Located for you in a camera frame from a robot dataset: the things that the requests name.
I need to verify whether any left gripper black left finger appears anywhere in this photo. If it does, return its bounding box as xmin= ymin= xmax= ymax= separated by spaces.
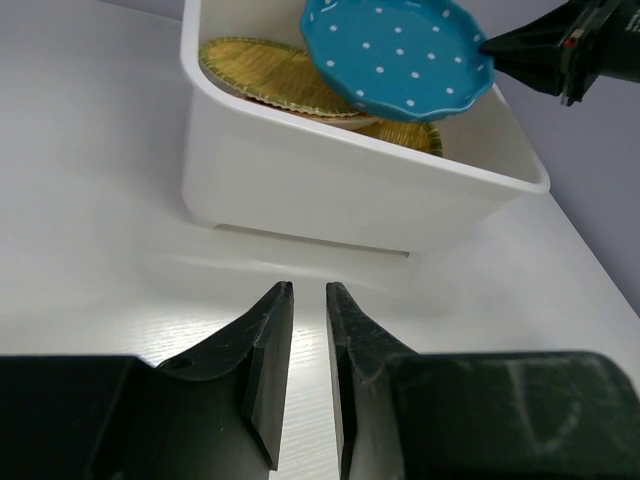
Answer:
xmin=158 ymin=281 xmax=294 ymax=470

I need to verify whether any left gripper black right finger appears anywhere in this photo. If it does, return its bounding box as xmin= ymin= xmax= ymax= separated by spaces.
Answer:
xmin=326 ymin=282 xmax=413 ymax=479

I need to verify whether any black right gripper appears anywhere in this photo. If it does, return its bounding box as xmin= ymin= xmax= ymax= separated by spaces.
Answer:
xmin=479 ymin=1 xmax=639 ymax=106

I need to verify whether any blue polka dot plate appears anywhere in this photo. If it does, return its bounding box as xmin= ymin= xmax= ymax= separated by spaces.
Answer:
xmin=300 ymin=0 xmax=495 ymax=122

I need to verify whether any green-rimmed rectangular bamboo plate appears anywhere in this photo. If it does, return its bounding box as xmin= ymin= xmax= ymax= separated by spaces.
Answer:
xmin=355 ymin=120 xmax=443 ymax=157

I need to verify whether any leaf-shaped woven bamboo plate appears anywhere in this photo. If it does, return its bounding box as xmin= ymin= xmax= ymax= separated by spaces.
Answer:
xmin=243 ymin=96 xmax=380 ymax=131

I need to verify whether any round green-rimmed bamboo plate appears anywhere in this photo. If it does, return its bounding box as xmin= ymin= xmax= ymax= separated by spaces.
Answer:
xmin=198 ymin=36 xmax=361 ymax=119

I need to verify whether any white plastic bin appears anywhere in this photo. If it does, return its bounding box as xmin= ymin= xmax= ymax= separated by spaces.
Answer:
xmin=180 ymin=1 xmax=550 ymax=253

